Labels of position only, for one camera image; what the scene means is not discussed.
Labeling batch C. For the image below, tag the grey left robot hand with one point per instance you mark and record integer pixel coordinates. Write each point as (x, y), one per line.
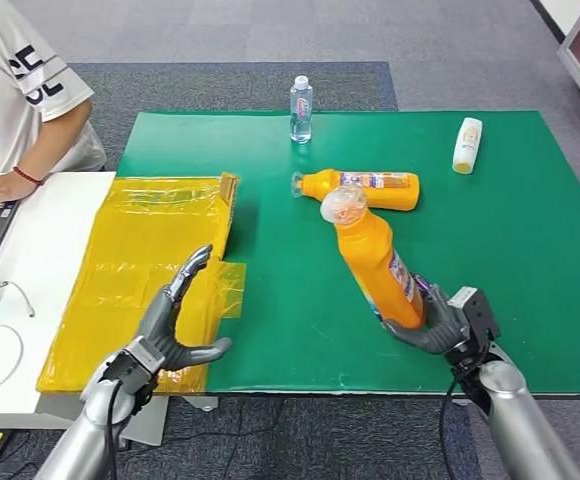
(162, 324)

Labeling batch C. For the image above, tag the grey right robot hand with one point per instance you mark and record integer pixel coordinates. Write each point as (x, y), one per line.
(440, 328)

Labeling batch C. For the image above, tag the orange detergent bottle clear cap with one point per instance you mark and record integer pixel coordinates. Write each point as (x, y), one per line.
(370, 258)
(395, 192)

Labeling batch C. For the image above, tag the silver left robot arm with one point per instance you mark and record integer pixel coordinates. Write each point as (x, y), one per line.
(80, 437)

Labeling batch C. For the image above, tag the person's left forearm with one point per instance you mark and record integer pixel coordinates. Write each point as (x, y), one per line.
(54, 146)

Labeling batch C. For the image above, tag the white lotion bottle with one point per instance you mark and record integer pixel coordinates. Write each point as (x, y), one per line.
(467, 146)

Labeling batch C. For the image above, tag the clear water bottle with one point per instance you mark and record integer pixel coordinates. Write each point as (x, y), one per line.
(300, 112)

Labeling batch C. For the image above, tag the white table foot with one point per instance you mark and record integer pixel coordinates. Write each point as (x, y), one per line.
(200, 403)

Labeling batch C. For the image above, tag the green table mat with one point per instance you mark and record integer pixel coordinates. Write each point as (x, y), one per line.
(495, 265)

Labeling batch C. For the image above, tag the yellow plastic wrapped cardboard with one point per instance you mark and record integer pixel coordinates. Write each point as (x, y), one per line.
(140, 232)

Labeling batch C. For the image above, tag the person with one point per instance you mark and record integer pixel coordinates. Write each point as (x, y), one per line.
(10, 86)

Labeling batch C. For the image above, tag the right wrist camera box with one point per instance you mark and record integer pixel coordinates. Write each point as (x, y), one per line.
(475, 318)

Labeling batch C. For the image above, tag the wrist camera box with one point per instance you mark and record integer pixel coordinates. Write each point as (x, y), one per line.
(132, 364)
(475, 318)

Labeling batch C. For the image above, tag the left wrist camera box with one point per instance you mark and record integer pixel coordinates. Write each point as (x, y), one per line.
(132, 364)

